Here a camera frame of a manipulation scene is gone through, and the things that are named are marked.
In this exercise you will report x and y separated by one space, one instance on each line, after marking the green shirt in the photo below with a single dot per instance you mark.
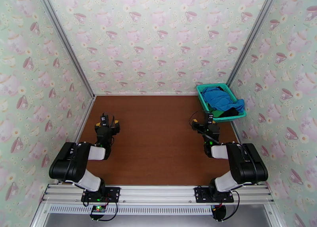
216 114

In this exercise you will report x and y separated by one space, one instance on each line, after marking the blue shirt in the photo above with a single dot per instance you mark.
220 100

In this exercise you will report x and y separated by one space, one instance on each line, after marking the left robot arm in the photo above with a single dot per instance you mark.
71 162

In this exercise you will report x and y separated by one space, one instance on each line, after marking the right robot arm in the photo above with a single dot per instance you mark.
245 164

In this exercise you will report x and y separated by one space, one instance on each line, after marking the teal plastic laundry basket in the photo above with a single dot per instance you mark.
242 115

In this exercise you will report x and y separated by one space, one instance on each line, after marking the green circuit board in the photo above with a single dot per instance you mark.
97 209

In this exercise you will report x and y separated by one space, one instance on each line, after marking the black round power module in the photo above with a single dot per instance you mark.
220 212

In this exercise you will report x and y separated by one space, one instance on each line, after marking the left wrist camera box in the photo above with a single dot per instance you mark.
106 118

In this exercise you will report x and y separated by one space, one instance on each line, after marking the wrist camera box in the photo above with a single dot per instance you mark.
210 119
106 118

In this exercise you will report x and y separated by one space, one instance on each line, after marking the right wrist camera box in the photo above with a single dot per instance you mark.
210 119

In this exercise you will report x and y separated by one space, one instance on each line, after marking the aluminium table back rail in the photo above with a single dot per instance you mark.
148 94

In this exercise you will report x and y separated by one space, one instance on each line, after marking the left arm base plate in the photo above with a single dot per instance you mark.
112 194

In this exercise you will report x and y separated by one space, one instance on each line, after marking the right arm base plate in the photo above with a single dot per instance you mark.
200 195

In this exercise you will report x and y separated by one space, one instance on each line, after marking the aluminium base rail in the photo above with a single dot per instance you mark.
158 194

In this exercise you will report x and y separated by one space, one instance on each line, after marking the aluminium corner post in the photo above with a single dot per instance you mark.
252 35
65 39

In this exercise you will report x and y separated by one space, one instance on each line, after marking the aluminium frame leg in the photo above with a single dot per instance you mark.
37 218
276 216

